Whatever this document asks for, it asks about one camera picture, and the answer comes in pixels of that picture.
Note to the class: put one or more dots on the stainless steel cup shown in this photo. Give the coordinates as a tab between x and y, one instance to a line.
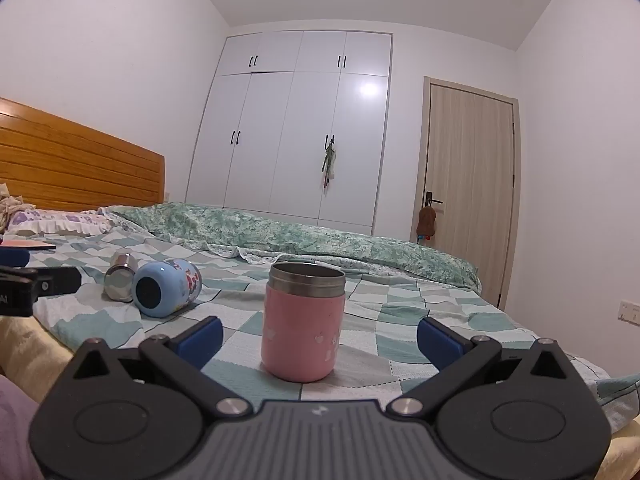
119	280

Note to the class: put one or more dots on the purple floral pillow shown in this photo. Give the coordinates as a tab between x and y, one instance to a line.
55	222

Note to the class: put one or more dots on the white wall socket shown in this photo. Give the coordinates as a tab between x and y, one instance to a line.
629	311

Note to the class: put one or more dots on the light wooden door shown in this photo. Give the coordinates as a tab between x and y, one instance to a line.
470	160

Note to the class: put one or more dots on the pink cup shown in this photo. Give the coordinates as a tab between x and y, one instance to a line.
302	330

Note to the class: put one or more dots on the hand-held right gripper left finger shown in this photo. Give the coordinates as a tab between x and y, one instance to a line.
197	342

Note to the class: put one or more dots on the purple cloth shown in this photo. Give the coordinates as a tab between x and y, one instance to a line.
15	430

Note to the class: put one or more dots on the beige crumpled cloth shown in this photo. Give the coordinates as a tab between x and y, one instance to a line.
11	207

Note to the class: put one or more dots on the checked bed sheet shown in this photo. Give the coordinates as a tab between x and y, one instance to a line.
390	310

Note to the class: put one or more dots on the blue printed cup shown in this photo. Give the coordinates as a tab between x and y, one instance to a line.
167	287

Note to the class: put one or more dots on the green hanging ornament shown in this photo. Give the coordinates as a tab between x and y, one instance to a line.
329	165

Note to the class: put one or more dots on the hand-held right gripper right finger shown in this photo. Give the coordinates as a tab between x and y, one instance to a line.
440	342

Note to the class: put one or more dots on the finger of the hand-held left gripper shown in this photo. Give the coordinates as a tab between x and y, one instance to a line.
14	256
57	281

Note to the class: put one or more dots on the white wardrobe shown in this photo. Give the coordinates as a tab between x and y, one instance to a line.
300	135

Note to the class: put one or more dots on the wooden headboard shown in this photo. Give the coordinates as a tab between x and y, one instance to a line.
75	165

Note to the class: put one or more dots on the green floral quilt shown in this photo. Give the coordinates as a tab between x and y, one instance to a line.
250	230

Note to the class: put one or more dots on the red flat book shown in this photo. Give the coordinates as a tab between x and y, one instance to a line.
27	245

